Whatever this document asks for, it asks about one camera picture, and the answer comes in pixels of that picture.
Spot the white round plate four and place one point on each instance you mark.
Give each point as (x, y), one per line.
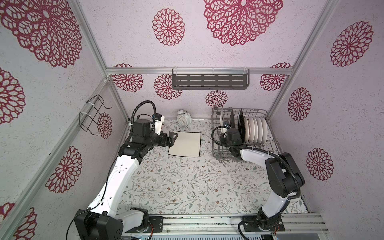
(265, 130)

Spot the grey wall shelf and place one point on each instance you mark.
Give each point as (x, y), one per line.
(210, 81)

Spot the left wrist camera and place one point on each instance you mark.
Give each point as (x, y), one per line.
(158, 123)

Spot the white round plate one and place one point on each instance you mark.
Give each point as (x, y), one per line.
(247, 130)

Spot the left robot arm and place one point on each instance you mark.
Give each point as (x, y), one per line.
(100, 220)

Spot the white round plate three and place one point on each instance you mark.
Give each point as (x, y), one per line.
(259, 130)

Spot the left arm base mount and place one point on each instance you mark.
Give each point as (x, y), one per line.
(150, 223)

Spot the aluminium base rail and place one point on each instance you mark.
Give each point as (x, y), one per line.
(229, 224)

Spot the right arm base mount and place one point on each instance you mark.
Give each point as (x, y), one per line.
(257, 223)

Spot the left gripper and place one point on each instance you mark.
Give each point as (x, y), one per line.
(170, 142)

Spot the black square plate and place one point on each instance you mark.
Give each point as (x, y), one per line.
(232, 119)
(242, 126)

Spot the black wire wall holder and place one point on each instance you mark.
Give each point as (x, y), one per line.
(96, 120)

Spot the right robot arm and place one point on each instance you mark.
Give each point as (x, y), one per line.
(284, 176)

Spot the white alarm clock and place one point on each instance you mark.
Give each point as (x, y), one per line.
(184, 118)

